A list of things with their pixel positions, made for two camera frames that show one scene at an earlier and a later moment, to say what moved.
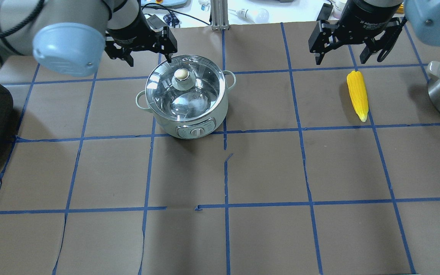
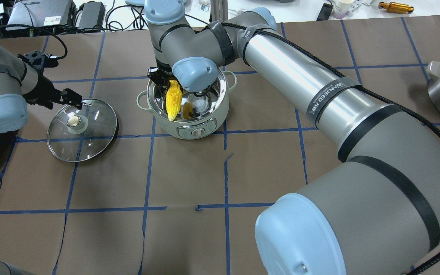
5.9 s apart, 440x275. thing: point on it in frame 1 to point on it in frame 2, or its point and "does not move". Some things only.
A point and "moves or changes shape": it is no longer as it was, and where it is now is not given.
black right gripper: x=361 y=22 to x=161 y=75
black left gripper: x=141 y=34 to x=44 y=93
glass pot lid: x=190 y=88 to x=76 y=135
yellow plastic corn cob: x=358 y=90 moves or changes shape
